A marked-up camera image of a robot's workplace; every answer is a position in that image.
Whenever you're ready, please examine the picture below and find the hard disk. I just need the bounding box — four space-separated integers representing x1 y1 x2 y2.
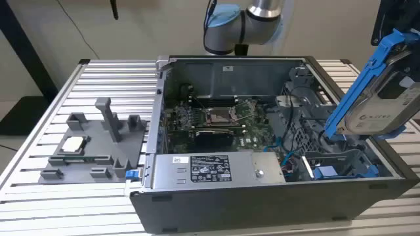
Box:
324 28 420 141

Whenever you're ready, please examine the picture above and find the gray metal disk bay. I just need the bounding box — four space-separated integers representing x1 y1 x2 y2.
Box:
274 81 372 158

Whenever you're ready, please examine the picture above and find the empty blue disk carrier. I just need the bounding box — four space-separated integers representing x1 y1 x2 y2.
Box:
313 164 378 180

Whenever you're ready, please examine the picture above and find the green motherboard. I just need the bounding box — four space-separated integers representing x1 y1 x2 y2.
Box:
162 98 280 154

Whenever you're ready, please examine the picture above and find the CPU socket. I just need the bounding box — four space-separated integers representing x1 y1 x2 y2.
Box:
205 102 256 126

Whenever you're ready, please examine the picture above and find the black cooler block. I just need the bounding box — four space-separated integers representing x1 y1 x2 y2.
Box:
194 129 236 146

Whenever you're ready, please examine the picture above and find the silver power supply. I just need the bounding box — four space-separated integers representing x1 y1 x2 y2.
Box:
153 151 286 190

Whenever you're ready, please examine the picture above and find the black antenna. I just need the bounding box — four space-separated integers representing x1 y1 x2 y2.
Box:
109 0 120 20

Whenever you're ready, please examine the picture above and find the black PC case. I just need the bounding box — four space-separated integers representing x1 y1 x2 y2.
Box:
129 55 420 234

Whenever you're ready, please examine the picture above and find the blue case latch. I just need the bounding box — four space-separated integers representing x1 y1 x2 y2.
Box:
125 169 142 183

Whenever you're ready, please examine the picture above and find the gray parts rack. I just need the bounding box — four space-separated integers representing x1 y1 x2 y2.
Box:
38 97 152 185

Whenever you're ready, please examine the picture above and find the silver CPU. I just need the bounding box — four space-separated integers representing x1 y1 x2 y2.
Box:
61 136 88 153

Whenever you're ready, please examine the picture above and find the black monitor stand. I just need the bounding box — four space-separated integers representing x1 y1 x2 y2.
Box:
0 0 61 136

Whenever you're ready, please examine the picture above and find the black round wire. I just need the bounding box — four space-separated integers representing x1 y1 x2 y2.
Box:
281 86 329 148

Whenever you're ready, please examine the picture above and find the blue disk wire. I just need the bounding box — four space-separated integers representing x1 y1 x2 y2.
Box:
264 145 309 168

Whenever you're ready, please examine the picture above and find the thin black wall cable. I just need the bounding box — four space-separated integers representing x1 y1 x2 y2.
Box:
54 0 101 59

